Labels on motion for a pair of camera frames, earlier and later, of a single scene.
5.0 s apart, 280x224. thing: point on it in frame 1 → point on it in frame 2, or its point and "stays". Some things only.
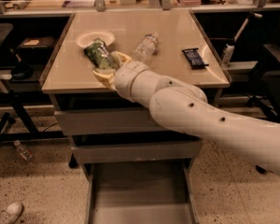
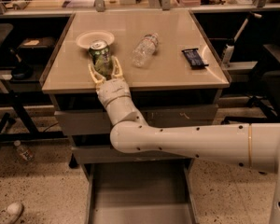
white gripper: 125,79 → 113,90
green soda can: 99,54 stays
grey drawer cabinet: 133,171 stays
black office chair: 274,82 stays
